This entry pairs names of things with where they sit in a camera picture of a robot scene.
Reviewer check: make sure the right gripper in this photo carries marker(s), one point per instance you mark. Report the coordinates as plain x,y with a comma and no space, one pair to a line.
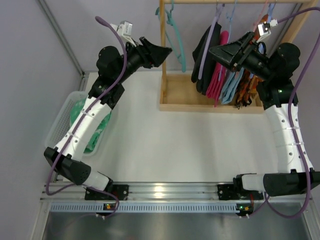
243,53

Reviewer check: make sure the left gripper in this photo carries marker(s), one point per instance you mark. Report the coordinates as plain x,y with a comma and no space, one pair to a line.
145,55

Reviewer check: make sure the teal hanger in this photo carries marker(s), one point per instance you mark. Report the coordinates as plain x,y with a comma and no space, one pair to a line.
165,17

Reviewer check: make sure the lilac hanger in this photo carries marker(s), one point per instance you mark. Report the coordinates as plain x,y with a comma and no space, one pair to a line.
208,40

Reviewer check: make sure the green trousers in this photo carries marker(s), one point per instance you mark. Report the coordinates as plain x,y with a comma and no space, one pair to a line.
74,113

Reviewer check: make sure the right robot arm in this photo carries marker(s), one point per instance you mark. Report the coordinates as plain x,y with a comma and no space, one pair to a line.
295,173

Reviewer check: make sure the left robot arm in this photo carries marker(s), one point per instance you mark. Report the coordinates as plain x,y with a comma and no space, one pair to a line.
114,68

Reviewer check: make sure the pink trousers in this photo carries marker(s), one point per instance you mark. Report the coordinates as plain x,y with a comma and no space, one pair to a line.
216,83

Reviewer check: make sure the light blue trousers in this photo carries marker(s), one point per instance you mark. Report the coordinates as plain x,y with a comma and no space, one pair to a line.
230,86

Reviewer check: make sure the orange patterned trousers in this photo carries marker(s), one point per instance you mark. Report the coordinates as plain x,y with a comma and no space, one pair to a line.
246,89

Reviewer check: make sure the wooden clothes rack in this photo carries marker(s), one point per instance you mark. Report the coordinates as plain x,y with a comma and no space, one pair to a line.
178,94

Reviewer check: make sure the white plastic basket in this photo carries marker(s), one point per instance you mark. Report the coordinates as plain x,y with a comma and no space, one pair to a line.
61,124

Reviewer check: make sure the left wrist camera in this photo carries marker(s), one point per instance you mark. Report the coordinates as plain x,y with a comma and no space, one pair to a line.
124,30

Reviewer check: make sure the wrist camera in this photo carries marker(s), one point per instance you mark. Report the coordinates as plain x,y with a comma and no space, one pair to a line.
263,30
124,30

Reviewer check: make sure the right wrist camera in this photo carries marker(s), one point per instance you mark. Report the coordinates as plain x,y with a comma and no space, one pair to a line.
263,30

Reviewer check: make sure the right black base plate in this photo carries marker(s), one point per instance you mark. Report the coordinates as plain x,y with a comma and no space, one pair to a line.
232,191

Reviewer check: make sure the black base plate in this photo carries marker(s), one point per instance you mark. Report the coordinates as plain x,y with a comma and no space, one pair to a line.
232,191
121,191

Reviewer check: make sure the aluminium mounting rail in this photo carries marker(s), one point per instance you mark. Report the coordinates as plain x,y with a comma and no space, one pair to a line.
148,191

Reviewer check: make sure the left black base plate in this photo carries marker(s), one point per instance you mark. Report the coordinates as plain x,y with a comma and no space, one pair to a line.
121,191

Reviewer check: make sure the grey slotted cable duct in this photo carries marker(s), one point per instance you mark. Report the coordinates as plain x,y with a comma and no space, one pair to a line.
151,207

